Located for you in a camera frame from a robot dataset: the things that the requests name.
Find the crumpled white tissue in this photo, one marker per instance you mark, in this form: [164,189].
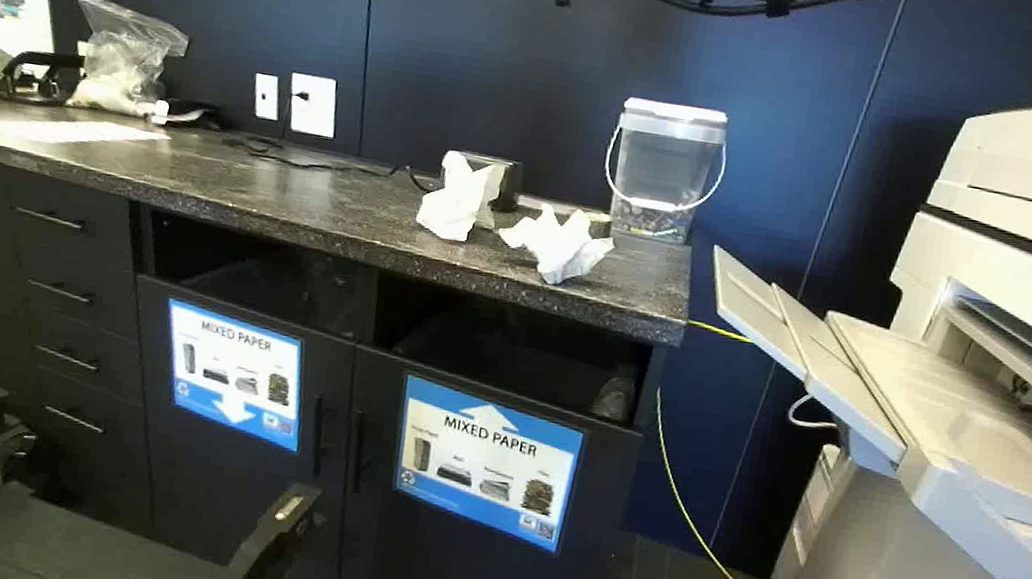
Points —
[562,248]
[455,205]

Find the clear bucket with white lid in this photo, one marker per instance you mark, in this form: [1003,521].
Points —
[665,164]

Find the small black box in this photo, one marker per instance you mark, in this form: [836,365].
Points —
[508,182]

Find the clear plastic bag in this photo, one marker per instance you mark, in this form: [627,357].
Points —
[124,63]

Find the blue recycling sign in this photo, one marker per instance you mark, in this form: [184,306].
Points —
[488,462]
[233,374]

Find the white paper sheet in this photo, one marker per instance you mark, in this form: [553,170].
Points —
[69,131]

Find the black drawer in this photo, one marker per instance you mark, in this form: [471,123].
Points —
[108,283]
[113,460]
[113,354]
[84,204]

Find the black hole punch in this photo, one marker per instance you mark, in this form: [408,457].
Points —
[36,76]

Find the grey office printer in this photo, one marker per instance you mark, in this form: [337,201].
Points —
[965,474]

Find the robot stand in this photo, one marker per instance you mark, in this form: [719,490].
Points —
[37,535]

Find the white wall socket plate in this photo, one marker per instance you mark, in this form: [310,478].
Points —
[313,105]

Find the white wall switch plate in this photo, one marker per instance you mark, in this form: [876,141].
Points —
[266,97]

